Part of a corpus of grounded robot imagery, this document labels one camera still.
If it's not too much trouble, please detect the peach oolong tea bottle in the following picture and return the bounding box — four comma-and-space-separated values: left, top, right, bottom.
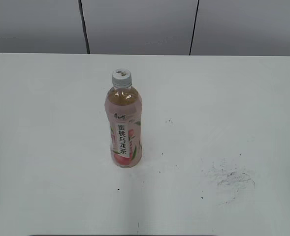
104, 86, 142, 168

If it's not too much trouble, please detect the white bottle cap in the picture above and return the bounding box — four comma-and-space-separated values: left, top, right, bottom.
112, 68, 132, 88

